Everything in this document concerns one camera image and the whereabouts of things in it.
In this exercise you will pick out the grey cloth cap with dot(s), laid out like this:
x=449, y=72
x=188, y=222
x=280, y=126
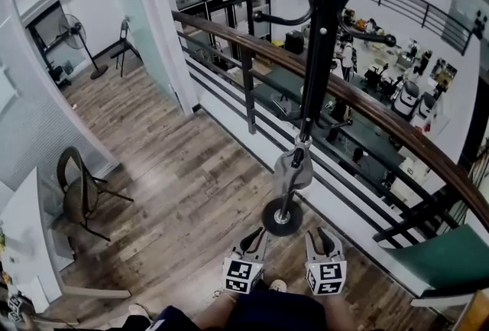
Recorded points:
x=302, y=172

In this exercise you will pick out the white machine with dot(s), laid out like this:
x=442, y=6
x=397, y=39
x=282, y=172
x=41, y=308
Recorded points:
x=428, y=106
x=405, y=100

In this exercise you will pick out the person's dark shorts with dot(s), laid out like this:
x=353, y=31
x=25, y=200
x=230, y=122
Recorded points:
x=275, y=312

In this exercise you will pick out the black standing fan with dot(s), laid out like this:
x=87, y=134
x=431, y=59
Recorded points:
x=72, y=29

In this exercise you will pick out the spare hand-held gripper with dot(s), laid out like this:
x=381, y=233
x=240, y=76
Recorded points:
x=15, y=308

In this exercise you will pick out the black railing with wooden handrail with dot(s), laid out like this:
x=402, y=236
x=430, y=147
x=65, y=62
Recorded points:
x=366, y=102

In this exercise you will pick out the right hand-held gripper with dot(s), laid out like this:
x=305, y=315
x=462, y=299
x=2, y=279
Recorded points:
x=328, y=276

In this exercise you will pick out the person's left forearm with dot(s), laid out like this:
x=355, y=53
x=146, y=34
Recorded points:
x=216, y=312

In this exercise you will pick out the brown wicker chair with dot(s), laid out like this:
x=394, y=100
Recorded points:
x=80, y=199

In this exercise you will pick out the white table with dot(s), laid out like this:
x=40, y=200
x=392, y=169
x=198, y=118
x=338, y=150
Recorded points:
x=23, y=215

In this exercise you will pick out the frosted glass partition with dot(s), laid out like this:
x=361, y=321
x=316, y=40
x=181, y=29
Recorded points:
x=130, y=16

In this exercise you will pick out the cluster of black wall discs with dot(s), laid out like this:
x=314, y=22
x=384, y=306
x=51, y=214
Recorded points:
x=480, y=23

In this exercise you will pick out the person's navy top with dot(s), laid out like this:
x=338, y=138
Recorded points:
x=172, y=320

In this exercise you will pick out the person's right forearm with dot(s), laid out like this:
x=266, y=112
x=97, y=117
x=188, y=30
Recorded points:
x=342, y=312

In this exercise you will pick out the black metal coat rack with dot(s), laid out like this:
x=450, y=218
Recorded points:
x=322, y=54

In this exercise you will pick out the green panel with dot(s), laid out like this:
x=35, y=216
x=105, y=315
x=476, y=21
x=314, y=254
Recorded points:
x=447, y=260

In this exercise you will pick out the black balcony railing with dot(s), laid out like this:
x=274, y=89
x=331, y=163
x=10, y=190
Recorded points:
x=412, y=4

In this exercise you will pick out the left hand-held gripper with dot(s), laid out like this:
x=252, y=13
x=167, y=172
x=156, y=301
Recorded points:
x=240, y=274

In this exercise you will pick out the person's right shoe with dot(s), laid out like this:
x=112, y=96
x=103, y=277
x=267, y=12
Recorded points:
x=277, y=285

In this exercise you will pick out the wooden board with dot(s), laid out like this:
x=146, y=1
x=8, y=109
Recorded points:
x=475, y=312

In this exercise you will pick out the black box cabinet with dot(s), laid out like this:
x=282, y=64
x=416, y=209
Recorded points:
x=294, y=42

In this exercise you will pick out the black framed cabinet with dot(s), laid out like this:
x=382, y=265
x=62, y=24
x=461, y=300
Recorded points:
x=46, y=35

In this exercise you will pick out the black folding chair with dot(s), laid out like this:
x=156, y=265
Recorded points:
x=123, y=50

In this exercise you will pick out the pale shoe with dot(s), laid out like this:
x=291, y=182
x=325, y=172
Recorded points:
x=138, y=311

